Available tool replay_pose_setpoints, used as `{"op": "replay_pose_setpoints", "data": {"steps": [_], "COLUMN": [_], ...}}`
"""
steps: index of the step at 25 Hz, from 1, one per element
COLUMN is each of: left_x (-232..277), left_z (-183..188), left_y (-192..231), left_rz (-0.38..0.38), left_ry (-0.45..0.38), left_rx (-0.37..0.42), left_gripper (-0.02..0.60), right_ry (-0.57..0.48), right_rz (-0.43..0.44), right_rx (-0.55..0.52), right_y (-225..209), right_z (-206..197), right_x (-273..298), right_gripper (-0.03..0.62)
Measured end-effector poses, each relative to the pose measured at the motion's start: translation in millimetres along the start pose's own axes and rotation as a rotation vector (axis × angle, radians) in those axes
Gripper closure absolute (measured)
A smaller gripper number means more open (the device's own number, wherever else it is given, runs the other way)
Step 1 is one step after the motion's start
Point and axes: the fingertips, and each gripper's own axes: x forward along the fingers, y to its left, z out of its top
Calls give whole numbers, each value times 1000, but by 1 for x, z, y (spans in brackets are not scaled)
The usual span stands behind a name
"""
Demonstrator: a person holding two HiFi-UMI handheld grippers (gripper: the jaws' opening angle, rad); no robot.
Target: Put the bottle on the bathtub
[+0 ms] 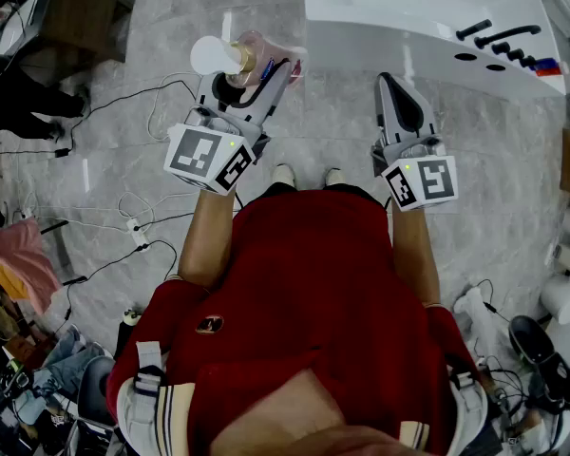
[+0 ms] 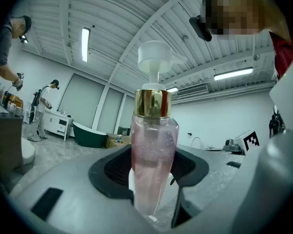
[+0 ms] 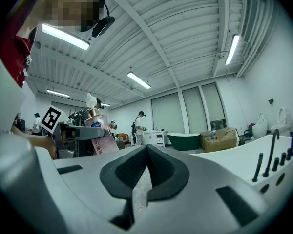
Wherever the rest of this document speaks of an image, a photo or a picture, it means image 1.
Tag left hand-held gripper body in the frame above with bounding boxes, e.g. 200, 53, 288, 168
163, 104, 272, 197

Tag person's left white shoe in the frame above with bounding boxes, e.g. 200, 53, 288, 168
271, 163, 296, 188

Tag white plush towel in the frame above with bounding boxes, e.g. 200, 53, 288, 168
452, 286, 499, 356

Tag pink cloth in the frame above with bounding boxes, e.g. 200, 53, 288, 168
0, 218, 64, 316

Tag person's red shirt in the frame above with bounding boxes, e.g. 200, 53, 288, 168
104, 188, 481, 456

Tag black floor cable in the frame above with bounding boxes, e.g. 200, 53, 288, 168
53, 79, 201, 160

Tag person's black shorts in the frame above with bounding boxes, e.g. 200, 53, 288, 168
263, 180, 386, 208

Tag dark wooden cabinet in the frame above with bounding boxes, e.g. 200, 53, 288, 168
41, 0, 135, 65

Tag black parts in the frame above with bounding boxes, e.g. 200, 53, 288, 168
473, 24, 543, 50

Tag person's right forearm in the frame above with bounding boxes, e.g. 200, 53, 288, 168
388, 205, 442, 307

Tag person's left forearm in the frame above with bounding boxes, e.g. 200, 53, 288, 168
177, 186, 239, 290

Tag grey shoulder harness strap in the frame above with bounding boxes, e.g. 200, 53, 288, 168
115, 340, 197, 456

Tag white cylinder container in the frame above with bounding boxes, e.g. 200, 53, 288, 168
540, 272, 570, 326

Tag red and blue packet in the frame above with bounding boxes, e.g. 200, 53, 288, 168
533, 57, 564, 78

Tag white power strip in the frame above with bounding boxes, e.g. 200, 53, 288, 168
124, 217, 151, 252

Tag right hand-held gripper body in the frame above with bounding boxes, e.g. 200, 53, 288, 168
370, 133, 460, 211

